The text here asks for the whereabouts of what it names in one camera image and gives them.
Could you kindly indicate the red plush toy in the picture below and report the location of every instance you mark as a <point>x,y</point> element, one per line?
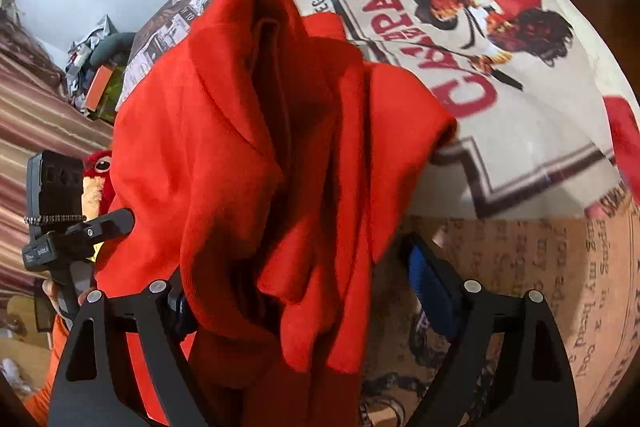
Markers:
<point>98,193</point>

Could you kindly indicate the person's left hand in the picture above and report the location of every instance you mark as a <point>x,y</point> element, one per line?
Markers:
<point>53,291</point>

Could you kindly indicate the red zip jacket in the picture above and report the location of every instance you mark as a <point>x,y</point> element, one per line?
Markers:
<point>270,164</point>

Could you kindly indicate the striped pink curtain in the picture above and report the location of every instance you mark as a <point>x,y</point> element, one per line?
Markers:
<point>33,117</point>

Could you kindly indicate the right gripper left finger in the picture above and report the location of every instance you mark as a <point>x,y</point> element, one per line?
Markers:
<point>95,384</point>

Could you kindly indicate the newspaper print bed cover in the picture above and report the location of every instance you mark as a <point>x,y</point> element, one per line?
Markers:
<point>538,187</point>

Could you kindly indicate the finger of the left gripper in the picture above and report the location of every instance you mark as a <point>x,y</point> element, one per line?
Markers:
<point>101,229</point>

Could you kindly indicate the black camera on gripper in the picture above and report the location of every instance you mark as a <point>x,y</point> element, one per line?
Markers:
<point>53,193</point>

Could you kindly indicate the orange box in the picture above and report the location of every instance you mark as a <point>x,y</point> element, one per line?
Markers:
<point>98,86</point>

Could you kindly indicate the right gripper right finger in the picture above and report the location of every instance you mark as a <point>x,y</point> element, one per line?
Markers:
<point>506,364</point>

